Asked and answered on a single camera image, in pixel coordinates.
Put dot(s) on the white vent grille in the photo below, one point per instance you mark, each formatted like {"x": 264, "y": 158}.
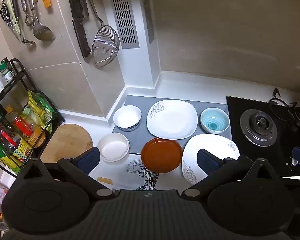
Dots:
{"x": 122, "y": 12}

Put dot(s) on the black glass gas stove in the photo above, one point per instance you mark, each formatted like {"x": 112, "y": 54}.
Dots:
{"x": 235, "y": 102}

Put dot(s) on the red cap sauce bottle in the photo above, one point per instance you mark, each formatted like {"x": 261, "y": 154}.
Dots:
{"x": 7, "y": 137}

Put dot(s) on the black metal rack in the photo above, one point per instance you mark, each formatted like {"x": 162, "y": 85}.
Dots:
{"x": 18, "y": 61}

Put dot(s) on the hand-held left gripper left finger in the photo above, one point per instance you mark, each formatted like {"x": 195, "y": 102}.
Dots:
{"x": 88, "y": 158}

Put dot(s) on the plain white bowl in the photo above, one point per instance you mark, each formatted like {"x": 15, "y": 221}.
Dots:
{"x": 113, "y": 146}

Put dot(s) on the yellow green snack bag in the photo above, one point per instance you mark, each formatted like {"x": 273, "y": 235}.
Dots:
{"x": 38, "y": 110}

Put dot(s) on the grey dish mat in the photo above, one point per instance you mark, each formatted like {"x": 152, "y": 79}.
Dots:
{"x": 140, "y": 100}

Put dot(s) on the square white floral plate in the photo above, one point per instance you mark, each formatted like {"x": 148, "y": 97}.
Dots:
{"x": 215, "y": 145}

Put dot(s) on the metal ladle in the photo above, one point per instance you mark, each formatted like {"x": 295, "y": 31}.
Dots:
{"x": 41, "y": 32}

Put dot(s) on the orange wall hook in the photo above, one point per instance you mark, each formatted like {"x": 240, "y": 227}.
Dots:
{"x": 46, "y": 1}

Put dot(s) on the geometric print mat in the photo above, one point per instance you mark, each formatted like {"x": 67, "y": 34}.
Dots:
{"x": 136, "y": 168}

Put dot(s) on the brown round plate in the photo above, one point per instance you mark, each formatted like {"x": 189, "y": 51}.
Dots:
{"x": 161, "y": 155}

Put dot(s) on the round wooden cutting board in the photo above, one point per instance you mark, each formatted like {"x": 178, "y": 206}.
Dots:
{"x": 67, "y": 140}

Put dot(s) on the large square floral plate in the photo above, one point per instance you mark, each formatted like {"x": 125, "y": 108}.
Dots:
{"x": 172, "y": 120}

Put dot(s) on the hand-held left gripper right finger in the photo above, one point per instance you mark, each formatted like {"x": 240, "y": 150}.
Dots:
{"x": 207, "y": 161}

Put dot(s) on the blue spiral bowl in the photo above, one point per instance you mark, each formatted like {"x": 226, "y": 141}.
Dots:
{"x": 214, "y": 121}

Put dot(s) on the metal peeler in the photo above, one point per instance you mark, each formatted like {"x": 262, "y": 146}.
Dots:
{"x": 23, "y": 3}

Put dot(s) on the black cleaver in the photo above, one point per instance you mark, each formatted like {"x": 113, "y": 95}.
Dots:
{"x": 78, "y": 27}

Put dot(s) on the green cap spice jar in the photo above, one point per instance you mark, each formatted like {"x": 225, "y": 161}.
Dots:
{"x": 5, "y": 71}

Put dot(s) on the narrow vent grille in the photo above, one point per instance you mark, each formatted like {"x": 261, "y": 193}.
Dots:
{"x": 147, "y": 12}

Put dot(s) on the white bowl with blue base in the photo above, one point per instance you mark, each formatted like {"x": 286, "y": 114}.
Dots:
{"x": 127, "y": 117}

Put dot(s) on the black iron pot support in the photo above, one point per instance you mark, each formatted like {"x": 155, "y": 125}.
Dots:
{"x": 277, "y": 103}

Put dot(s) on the silver stove burner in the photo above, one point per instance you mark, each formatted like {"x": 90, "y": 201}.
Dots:
{"x": 258, "y": 127}

